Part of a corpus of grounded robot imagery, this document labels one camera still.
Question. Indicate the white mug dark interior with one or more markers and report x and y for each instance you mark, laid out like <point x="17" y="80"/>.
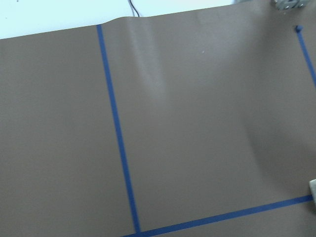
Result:
<point x="312" y="186"/>

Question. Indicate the aluminium frame post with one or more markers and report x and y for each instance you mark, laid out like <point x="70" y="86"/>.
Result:
<point x="289" y="4"/>

